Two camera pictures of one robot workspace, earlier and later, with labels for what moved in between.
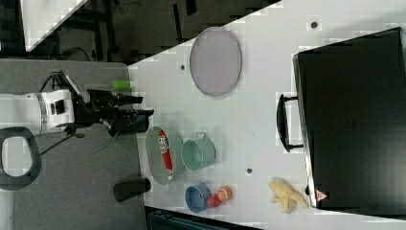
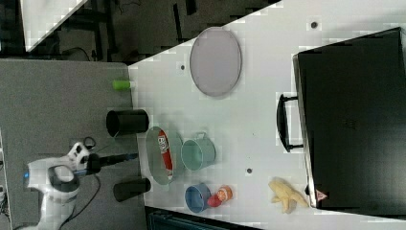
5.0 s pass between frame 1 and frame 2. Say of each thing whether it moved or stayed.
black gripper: moved
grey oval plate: stayed
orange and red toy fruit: stayed
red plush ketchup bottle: stayed
